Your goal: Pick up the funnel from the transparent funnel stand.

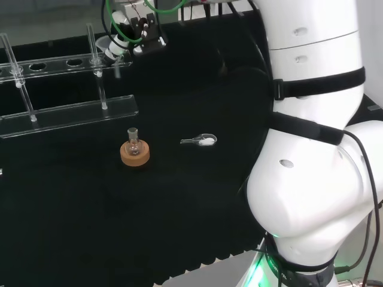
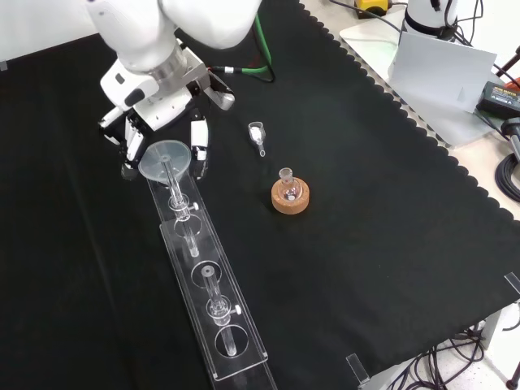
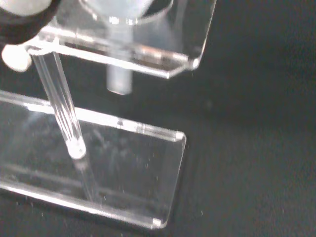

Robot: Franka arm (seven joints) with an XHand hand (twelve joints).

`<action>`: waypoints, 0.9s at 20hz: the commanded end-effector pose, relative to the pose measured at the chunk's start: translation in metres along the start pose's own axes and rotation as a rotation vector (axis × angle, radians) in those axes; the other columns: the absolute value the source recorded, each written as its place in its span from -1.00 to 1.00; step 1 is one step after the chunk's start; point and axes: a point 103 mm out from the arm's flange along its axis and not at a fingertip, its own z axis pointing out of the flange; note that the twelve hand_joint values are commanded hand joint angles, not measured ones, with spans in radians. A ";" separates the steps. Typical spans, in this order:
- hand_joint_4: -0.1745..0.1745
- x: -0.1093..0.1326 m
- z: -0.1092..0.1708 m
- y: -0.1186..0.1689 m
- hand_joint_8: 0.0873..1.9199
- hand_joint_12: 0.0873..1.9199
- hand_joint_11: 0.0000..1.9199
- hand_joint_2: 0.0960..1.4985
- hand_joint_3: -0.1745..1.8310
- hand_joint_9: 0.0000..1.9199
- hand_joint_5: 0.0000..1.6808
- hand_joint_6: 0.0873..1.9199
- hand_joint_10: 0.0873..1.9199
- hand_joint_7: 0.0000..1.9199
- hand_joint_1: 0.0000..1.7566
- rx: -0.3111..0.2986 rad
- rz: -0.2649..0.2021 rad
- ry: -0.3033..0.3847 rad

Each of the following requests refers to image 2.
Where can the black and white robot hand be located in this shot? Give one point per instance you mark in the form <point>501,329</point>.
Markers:
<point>158,107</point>

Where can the clear plastic funnel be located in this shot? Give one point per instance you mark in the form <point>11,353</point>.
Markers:
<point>164,160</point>

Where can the glass weighing funnel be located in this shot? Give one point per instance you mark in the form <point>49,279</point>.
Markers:
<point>256,132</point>

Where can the clear acrylic funnel stand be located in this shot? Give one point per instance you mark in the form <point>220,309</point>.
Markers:
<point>215,292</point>

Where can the round-bottom glass flask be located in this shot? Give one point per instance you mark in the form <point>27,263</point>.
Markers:
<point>289,189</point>

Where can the clear plastic cloth clip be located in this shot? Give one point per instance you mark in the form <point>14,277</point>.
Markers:
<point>512,284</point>
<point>357,367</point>
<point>3,66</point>

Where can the yellow stop button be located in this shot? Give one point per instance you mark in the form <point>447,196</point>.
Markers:
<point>369,7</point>

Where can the black bench cloth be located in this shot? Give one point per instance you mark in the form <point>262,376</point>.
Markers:
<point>365,243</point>

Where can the white paper card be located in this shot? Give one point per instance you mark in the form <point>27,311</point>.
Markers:
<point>438,73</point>

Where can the pale base board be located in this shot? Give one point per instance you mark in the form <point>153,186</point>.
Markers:
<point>447,122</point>

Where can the black power adapter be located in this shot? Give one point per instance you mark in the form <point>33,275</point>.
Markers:
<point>499,99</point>

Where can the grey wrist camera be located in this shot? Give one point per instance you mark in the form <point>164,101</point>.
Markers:
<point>221,95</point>

